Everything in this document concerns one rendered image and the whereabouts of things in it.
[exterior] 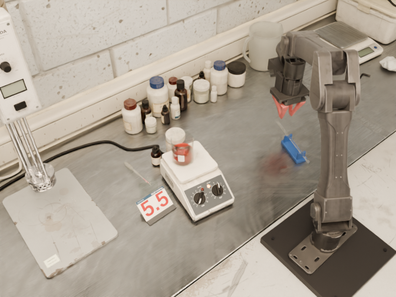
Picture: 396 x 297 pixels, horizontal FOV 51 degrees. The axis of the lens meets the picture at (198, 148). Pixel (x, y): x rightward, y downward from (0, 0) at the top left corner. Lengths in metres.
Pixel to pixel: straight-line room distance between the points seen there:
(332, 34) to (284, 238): 1.02
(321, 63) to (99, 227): 0.68
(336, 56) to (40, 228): 0.84
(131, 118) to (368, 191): 0.74
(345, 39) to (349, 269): 1.03
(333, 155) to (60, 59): 0.80
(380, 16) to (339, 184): 1.06
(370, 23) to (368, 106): 0.49
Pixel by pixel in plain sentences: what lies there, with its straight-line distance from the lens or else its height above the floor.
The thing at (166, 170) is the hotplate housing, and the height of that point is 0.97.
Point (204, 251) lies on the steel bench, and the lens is 1.07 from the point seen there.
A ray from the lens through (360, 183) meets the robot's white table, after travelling 1.29.
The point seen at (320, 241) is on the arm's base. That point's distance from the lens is 1.05.
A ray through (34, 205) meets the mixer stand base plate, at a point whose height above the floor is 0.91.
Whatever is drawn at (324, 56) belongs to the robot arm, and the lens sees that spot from 0.94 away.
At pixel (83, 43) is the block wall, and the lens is 1.30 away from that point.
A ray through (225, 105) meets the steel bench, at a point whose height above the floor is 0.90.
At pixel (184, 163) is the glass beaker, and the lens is 1.11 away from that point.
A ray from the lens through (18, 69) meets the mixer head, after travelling 0.80.
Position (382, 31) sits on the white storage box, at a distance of 1.93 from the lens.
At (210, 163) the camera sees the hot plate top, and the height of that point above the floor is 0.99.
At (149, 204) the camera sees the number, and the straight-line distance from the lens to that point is 1.13.
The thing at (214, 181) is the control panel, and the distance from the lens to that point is 1.13.
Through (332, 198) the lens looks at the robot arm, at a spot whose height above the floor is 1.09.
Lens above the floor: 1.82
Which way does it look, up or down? 45 degrees down
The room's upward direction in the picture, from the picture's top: straight up
